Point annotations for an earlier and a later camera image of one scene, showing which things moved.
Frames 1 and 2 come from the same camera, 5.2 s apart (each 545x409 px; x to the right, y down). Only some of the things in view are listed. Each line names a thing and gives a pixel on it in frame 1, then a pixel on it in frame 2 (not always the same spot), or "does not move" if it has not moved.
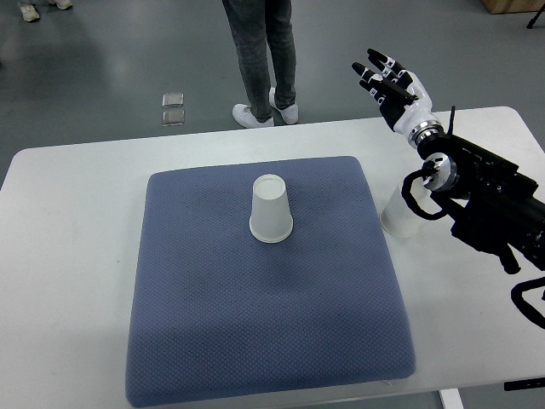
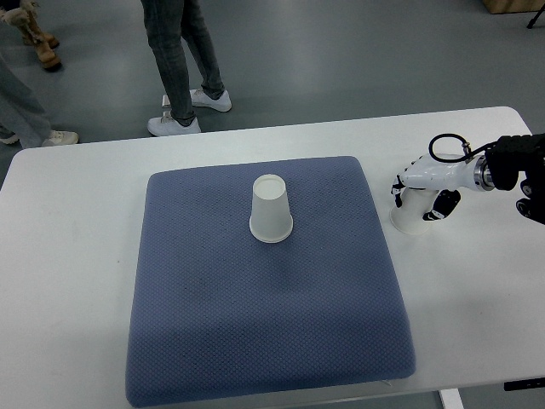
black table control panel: (524, 384) does not move
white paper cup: (271, 220) does not move
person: (266, 40) to (180, 36)
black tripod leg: (536, 16) does not move
